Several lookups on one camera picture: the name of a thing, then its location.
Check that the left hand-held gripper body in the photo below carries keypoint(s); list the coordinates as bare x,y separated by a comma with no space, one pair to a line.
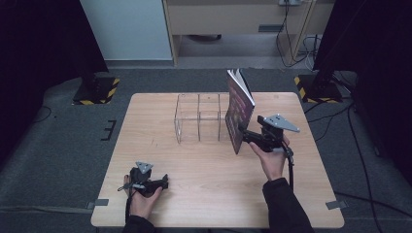
141,183

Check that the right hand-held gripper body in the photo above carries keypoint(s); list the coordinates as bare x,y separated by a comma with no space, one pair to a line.
272,137

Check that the purple magazine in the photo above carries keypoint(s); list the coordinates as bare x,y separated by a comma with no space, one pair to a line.
239,113

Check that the clear acrylic rack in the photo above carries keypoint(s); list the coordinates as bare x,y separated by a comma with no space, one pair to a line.
198,129

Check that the person's left hand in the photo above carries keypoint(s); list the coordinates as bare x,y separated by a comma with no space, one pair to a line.
141,205

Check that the person's right hand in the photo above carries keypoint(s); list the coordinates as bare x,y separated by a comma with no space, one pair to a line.
275,163

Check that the grey tape piece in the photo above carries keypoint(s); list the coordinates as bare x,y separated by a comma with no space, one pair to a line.
98,203
336,205

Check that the black stand with striped base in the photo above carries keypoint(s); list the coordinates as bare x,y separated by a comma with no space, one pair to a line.
97,92
319,90

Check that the beige wooden desk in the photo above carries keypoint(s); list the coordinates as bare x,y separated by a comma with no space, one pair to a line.
226,16

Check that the dark curtain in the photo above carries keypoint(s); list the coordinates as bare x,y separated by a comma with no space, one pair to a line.
39,64
382,64

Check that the grey power strip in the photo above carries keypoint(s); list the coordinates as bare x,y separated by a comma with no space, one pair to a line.
289,2

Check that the white panel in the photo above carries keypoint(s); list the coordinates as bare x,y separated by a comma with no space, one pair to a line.
126,29

